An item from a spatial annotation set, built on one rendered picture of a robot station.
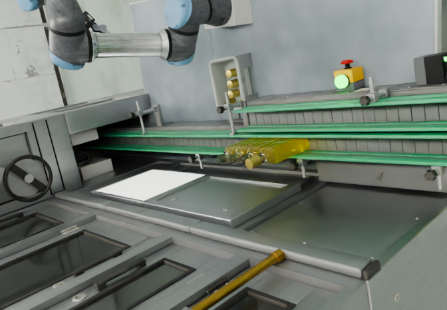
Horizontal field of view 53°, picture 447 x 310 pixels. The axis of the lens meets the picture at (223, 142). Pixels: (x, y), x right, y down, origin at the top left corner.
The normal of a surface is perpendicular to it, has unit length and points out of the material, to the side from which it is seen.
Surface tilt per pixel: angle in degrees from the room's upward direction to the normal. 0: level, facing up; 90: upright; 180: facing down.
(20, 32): 90
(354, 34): 0
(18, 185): 90
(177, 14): 6
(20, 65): 90
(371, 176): 0
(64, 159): 90
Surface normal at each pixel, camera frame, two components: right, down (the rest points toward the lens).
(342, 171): -0.72, 0.26
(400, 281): 0.67, 0.01
